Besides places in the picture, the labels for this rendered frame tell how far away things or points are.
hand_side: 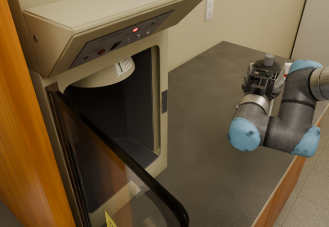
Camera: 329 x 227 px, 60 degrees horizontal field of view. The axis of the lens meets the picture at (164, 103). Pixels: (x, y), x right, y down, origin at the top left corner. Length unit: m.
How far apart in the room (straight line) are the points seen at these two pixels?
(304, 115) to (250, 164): 0.34
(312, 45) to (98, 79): 3.13
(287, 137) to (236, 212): 0.28
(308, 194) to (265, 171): 1.32
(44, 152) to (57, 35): 0.16
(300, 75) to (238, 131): 0.19
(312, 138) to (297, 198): 1.55
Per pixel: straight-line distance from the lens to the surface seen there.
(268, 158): 1.02
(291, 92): 0.72
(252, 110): 0.72
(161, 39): 0.67
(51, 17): 0.40
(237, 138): 0.68
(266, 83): 0.81
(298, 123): 0.70
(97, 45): 0.44
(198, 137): 1.04
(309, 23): 3.51
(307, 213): 2.17
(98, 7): 0.43
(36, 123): 0.40
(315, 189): 2.33
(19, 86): 0.37
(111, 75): 0.61
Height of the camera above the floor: 1.62
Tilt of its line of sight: 35 degrees down
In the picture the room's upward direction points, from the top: straight up
